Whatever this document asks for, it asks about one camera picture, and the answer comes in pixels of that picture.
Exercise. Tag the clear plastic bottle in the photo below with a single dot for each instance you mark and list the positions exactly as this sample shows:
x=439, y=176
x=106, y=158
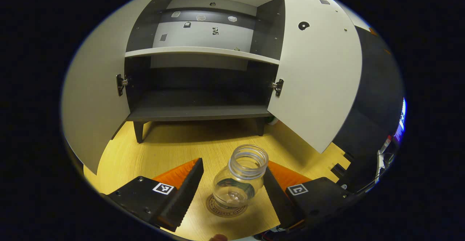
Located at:
x=238, y=183

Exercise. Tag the blue lit screen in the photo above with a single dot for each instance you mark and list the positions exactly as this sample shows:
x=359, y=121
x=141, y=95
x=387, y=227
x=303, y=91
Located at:
x=400, y=121

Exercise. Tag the small green object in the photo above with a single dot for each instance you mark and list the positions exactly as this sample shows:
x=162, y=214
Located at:
x=272, y=120

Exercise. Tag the metal door hinge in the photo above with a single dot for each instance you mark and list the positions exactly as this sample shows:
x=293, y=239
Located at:
x=278, y=87
x=120, y=84

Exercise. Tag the round brown coaster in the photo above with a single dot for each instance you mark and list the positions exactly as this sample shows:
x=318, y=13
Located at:
x=218, y=210

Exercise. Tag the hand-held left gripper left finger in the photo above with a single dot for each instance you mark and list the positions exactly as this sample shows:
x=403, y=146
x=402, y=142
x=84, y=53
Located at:
x=185, y=193

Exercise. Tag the white and grey cabinet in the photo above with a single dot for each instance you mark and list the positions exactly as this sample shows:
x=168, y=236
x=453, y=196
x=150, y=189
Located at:
x=199, y=84

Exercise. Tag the white cabinet door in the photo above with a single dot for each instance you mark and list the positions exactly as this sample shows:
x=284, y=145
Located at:
x=94, y=88
x=319, y=73

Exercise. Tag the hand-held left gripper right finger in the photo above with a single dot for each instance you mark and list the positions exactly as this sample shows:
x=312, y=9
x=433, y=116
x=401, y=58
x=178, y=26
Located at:
x=278, y=201

